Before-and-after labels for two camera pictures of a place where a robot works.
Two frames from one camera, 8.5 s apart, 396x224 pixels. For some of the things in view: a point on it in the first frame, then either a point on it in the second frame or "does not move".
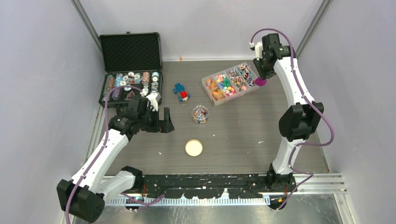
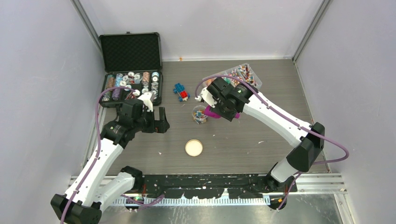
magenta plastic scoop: [259, 81] to [208, 112]
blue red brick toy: [180, 89] does not move
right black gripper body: [264, 69] to [222, 110]
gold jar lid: [194, 148] does not move
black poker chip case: [132, 59] does not move
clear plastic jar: [200, 113] does not move
